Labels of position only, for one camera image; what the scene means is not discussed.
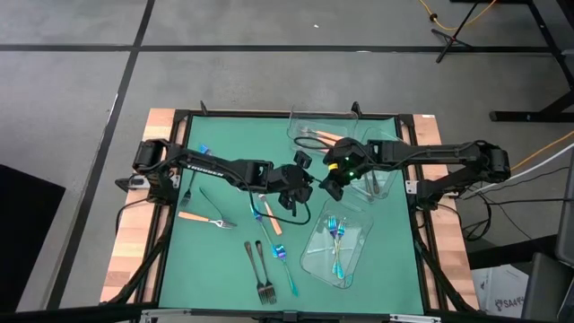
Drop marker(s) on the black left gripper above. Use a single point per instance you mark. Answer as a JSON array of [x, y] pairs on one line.
[[291, 179]]

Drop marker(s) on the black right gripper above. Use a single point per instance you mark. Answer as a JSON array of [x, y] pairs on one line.
[[350, 154]]

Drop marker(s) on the large dark steel fork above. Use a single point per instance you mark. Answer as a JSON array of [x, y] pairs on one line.
[[248, 251], [260, 249]]

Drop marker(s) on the clear plastic container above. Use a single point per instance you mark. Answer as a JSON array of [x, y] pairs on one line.
[[385, 188], [359, 251], [296, 119]]

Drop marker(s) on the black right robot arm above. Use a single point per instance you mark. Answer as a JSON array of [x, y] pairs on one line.
[[430, 152]]

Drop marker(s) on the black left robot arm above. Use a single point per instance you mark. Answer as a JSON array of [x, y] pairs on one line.
[[215, 168]]

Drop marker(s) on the green table mat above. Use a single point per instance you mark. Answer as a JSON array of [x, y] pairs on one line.
[[215, 269]]

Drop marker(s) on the black tripod stand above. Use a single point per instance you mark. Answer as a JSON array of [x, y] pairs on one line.
[[450, 39]]

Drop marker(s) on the white cardboard box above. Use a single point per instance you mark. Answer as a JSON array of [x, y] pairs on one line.
[[502, 291]]

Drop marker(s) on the grey cabinet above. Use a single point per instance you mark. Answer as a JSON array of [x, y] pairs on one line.
[[567, 211]]

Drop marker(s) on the black gantry crossbar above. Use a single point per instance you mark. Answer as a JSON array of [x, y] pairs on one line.
[[89, 316]]

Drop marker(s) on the black floor mat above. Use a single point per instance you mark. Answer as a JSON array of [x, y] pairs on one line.
[[27, 233]]

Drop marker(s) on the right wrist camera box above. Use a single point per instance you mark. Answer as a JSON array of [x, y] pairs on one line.
[[333, 190]]

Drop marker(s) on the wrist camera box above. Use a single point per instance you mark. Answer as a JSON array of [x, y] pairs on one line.
[[333, 190], [303, 160]]

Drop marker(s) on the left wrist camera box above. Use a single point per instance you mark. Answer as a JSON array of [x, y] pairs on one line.
[[303, 160]]

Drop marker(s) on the black aluminium table frame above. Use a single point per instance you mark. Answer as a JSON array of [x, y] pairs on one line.
[[233, 112]]

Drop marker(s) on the black table-level camera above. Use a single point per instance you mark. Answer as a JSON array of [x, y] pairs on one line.
[[290, 316]]

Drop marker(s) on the silver metal bracket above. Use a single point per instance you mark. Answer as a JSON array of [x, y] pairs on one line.
[[412, 318], [166, 314]]

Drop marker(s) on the black desk frame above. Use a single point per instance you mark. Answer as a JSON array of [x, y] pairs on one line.
[[511, 116]]

